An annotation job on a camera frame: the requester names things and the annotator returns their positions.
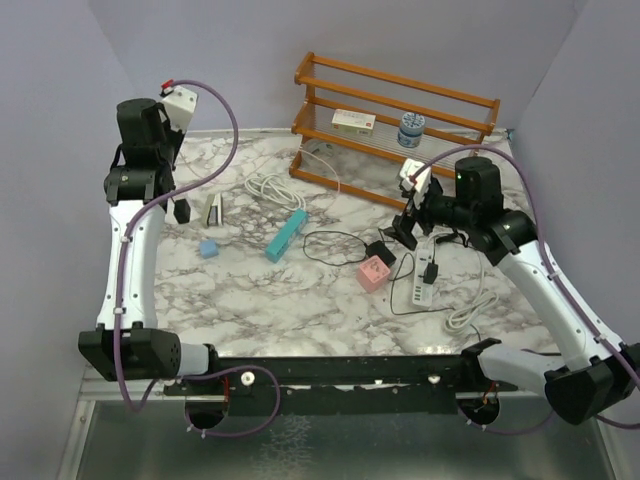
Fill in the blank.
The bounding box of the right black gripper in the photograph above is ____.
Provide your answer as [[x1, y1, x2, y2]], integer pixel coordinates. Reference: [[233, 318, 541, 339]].
[[384, 179, 476, 249]]

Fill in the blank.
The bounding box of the black power adapter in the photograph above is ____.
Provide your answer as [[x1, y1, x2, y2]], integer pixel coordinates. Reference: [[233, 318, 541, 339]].
[[365, 240, 396, 267]]

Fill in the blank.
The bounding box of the light blue charger plug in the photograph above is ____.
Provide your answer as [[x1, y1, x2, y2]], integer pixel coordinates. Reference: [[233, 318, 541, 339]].
[[199, 239, 219, 259]]

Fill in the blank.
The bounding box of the pink cube socket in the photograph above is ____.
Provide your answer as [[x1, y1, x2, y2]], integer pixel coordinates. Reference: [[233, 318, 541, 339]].
[[356, 255, 391, 293]]

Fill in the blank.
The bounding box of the teal power strip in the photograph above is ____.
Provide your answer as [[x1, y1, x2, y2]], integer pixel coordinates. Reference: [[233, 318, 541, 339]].
[[265, 209, 309, 263]]

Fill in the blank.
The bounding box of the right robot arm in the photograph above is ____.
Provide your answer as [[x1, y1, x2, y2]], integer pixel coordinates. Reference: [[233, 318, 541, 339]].
[[394, 156, 639, 425]]

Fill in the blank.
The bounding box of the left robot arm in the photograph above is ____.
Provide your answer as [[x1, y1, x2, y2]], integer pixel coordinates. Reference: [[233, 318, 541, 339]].
[[78, 87, 221, 395]]

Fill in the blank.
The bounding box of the grey white stapler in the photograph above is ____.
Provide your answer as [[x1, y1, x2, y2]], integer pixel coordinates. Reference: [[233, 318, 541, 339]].
[[201, 194, 223, 227]]

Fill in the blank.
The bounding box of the white power strip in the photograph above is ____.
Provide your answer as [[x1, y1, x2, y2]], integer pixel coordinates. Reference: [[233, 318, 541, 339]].
[[411, 248, 438, 308]]

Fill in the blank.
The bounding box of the blue lidded jar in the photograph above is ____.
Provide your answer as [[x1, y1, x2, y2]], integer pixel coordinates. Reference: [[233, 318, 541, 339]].
[[397, 112, 426, 148]]

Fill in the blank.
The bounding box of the orange wooden shelf rack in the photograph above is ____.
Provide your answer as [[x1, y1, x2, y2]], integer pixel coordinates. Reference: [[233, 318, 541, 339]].
[[289, 52, 501, 209]]

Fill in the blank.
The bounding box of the clear tape roll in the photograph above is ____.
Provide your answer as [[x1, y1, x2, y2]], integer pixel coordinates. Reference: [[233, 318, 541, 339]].
[[302, 139, 335, 161]]

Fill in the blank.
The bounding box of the white cardboard box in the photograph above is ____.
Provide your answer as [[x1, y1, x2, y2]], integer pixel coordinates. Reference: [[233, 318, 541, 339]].
[[331, 109, 376, 137]]

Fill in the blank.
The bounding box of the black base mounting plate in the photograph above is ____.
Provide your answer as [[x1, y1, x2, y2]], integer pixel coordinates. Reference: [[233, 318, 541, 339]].
[[164, 354, 491, 416]]

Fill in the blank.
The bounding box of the black thin cable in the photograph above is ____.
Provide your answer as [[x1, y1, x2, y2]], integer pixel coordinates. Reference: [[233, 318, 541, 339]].
[[302, 229, 476, 317]]

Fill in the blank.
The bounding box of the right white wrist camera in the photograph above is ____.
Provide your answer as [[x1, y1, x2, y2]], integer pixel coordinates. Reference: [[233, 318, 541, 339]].
[[398, 158, 431, 198]]

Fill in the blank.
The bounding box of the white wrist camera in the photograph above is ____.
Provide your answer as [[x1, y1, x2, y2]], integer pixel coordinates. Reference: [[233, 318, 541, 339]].
[[161, 86, 198, 134], [398, 158, 431, 198]]

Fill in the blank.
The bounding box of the white coiled power cord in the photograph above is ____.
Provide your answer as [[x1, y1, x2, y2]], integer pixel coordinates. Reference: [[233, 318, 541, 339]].
[[243, 172, 307, 211]]

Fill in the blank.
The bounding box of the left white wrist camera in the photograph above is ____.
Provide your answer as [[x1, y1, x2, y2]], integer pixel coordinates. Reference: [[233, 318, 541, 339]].
[[161, 86, 198, 134]]

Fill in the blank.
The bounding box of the white power strip cord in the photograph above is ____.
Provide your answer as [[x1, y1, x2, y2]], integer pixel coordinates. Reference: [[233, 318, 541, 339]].
[[443, 234, 500, 334]]

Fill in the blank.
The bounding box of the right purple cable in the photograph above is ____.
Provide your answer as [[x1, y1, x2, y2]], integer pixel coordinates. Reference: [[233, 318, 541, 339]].
[[409, 144, 640, 434]]

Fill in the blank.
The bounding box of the aluminium rail frame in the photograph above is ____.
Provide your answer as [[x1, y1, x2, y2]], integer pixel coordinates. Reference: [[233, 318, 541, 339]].
[[74, 379, 169, 401]]

